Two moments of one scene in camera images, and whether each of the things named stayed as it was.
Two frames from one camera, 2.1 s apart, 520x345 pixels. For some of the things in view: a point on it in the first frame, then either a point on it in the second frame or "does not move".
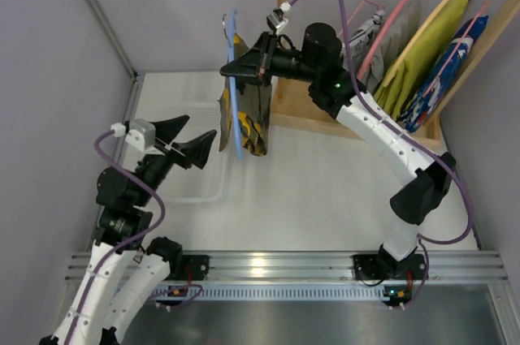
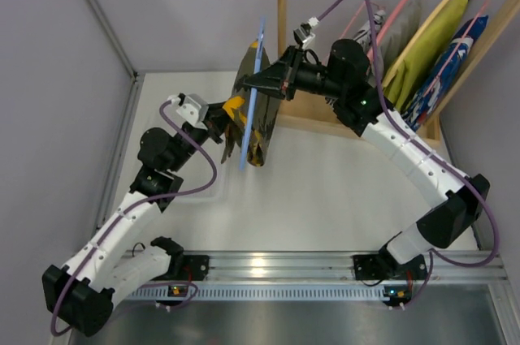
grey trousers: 396,42 does not move
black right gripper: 269,58 → 289,73
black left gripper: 171,150 → 217,122
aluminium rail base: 317,266 does not move
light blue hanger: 233,89 → 253,95
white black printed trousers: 361,39 does not move
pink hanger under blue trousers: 471,32 does not move
